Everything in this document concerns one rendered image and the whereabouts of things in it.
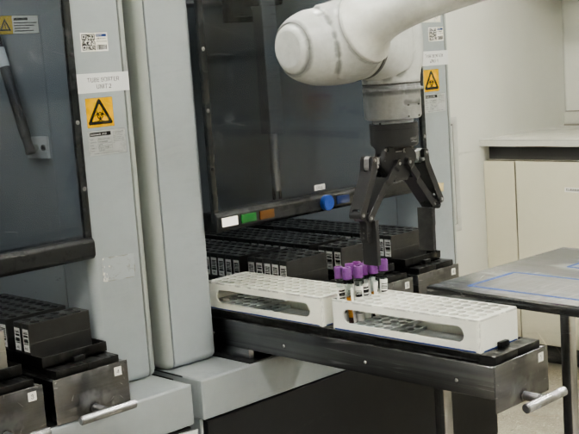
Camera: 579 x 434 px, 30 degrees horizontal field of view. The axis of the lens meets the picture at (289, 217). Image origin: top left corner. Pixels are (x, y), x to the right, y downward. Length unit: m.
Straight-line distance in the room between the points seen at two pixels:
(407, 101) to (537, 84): 3.12
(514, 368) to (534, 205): 2.74
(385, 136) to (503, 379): 0.40
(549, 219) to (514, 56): 0.74
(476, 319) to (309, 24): 0.48
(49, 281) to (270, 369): 0.42
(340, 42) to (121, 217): 0.53
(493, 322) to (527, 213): 2.74
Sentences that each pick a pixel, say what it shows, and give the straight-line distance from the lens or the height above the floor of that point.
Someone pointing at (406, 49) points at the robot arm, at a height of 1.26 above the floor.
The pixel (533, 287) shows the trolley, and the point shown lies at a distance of 2.00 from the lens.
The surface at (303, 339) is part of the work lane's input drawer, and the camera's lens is 1.81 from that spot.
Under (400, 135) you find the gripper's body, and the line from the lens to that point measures 1.65.
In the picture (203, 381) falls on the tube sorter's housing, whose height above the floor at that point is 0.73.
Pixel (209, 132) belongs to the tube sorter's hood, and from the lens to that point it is 1.90.
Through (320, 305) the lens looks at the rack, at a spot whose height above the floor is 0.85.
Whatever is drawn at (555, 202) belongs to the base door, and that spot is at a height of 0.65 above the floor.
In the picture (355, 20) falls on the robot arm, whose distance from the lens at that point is 1.49.
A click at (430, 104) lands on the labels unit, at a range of 2.37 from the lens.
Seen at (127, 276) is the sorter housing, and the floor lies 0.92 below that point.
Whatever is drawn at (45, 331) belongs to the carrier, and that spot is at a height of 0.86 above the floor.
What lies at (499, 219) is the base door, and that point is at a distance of 4.42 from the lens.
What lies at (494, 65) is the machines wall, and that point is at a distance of 4.49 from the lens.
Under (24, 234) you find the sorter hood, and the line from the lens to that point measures 1.70.
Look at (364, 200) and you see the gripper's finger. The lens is 1.62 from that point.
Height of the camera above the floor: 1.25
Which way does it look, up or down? 8 degrees down
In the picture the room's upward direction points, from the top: 4 degrees counter-clockwise
